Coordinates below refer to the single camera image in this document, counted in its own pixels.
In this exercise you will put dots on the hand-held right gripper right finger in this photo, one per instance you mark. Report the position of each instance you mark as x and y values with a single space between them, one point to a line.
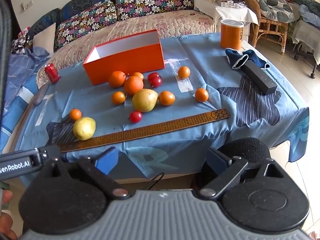
218 160

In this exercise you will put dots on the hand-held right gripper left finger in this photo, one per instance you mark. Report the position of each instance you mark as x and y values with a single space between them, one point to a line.
107 160

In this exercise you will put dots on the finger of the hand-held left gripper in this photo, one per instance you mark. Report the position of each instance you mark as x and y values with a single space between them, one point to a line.
45 157

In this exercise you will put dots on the small yellow pear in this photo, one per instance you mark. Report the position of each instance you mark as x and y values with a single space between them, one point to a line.
84 128

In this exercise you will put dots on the red cherry tomato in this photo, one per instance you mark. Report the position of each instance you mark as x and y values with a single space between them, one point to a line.
135 116
152 75
156 82

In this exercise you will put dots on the small orange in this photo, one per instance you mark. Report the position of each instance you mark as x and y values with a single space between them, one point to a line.
75 114
201 95
138 75
184 72

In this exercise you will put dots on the medium orange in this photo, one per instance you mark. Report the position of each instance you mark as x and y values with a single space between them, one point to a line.
166 98
118 98

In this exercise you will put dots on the large yellow pear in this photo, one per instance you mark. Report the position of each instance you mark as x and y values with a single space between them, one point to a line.
145 100

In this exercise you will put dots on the large orange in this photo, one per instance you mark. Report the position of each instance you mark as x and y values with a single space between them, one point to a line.
117 79
133 85

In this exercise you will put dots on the orange cardboard box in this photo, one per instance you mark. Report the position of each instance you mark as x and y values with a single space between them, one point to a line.
130 57

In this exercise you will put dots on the person's left hand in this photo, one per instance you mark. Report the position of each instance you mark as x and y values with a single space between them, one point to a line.
5 198

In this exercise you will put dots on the grey curved object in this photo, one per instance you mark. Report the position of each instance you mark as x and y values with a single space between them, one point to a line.
40 95

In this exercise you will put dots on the red soda can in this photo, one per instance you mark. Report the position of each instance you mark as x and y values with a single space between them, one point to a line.
52 73

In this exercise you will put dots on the black rectangular box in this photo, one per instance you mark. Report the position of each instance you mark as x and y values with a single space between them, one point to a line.
260 80

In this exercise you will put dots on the light blue bedsheet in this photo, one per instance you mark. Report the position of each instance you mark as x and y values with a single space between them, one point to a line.
25 65

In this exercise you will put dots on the blue star-print tablecloth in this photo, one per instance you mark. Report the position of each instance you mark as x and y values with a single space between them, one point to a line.
212 62

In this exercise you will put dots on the dark blue cloth pouch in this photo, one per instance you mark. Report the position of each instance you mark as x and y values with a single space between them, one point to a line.
235 57

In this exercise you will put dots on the white pillow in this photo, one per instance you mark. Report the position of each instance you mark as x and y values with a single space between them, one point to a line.
45 38

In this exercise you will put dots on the patterned cloth bundle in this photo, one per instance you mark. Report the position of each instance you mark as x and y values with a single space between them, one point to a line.
21 40

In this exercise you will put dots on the orange canister with white lid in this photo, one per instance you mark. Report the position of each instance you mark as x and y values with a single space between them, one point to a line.
231 35

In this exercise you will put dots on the dark blue patterned cushion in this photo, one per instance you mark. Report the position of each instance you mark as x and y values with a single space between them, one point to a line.
43 22
85 2

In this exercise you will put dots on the wicker chair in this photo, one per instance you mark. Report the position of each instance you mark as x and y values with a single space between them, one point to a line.
265 32

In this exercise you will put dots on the beige quilted bedspread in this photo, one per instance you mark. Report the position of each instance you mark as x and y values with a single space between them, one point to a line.
140 27

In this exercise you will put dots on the floral cushion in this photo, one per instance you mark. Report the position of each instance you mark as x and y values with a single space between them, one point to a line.
155 2
85 25

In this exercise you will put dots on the white cloth-covered side table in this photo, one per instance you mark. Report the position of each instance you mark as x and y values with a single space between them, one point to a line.
207 7

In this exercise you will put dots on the cloth-covered wheeled chair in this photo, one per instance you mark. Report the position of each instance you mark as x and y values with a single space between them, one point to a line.
306 35

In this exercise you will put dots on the row of small boxes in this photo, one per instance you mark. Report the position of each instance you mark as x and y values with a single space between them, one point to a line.
231 2

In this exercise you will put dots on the patterned chair cushion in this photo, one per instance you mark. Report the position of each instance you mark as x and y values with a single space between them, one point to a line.
275 5

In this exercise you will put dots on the white wall socket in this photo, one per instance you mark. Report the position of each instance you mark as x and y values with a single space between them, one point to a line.
27 5

